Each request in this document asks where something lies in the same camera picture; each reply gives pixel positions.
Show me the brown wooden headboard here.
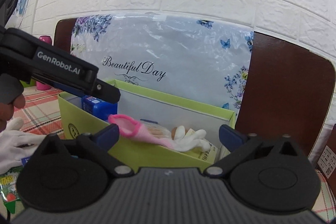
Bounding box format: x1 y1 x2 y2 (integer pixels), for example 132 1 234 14
54 18 336 163

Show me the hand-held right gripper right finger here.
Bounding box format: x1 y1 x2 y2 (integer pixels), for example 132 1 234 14
204 124 307 179

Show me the green printed packet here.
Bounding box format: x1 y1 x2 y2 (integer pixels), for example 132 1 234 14
0 166 25 211

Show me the brown cardboard box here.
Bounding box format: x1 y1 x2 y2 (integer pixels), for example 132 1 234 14
316 123 336 180

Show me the floral plastic package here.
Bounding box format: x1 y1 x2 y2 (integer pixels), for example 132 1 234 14
70 12 255 120

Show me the pink thermos bottle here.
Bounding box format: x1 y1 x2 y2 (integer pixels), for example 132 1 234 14
36 35 53 90

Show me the plaid bed sheet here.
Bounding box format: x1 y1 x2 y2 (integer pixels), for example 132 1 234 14
0 85 336 224

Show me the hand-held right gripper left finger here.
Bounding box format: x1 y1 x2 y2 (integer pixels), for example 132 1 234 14
32 123 132 179

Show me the orange medicine box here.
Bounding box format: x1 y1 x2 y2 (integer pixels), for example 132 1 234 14
193 142 220 165

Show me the large blue box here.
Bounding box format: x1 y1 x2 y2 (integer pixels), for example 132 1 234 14
81 95 118 123

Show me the person's left hand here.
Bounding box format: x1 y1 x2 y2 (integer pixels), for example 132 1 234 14
0 96 26 130

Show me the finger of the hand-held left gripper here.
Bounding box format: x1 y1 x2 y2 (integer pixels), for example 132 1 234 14
93 78 122 104

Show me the white glove with pink cuff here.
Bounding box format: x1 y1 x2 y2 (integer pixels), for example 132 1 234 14
0 117 51 175
108 114 211 153

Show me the light green cardboard box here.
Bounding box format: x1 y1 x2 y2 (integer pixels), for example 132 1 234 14
58 79 236 174

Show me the bag of cotton swabs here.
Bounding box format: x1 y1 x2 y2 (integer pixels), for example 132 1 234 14
139 119 174 146

